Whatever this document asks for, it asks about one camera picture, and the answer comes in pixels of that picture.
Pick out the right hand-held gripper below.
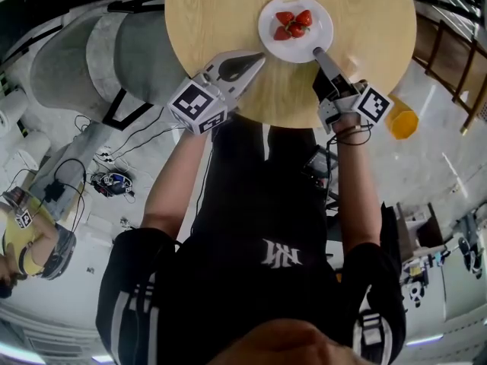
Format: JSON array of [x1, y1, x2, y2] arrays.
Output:
[[311, 46, 395, 135]]

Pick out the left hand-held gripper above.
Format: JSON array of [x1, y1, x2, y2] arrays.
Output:
[[167, 49, 266, 136]]

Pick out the white round plate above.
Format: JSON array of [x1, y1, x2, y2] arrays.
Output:
[[257, 0, 335, 65]]

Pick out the person's right forearm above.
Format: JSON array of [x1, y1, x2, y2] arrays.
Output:
[[332, 113, 383, 260]]

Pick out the person's left forearm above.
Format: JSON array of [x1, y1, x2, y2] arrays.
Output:
[[140, 125, 214, 239]]

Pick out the round yellow side table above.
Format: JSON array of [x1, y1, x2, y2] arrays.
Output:
[[164, 0, 418, 129]]

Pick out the person's black trousers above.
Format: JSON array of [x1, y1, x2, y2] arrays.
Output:
[[192, 113, 330, 220]]

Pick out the orange cup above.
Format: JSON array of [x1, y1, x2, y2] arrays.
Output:
[[384, 94, 420, 141]]

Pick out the white chair black legs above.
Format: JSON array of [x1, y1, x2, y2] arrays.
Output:
[[29, 11, 191, 131]]

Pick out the black belt-mounted device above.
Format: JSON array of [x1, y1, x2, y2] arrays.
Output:
[[301, 145, 340, 189]]

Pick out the white power strip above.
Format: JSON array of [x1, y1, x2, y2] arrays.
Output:
[[94, 145, 115, 163]]

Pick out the blue black floor device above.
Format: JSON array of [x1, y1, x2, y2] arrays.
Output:
[[90, 170, 136, 202]]

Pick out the person's black t-shirt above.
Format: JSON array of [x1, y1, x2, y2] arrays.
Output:
[[94, 157, 407, 365]]

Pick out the black power adapter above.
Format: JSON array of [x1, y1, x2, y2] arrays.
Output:
[[43, 182, 66, 204]]

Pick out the white foam roll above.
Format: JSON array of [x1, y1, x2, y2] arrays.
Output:
[[0, 88, 30, 138]]

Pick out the person's head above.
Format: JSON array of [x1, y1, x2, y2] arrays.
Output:
[[212, 317, 385, 365]]

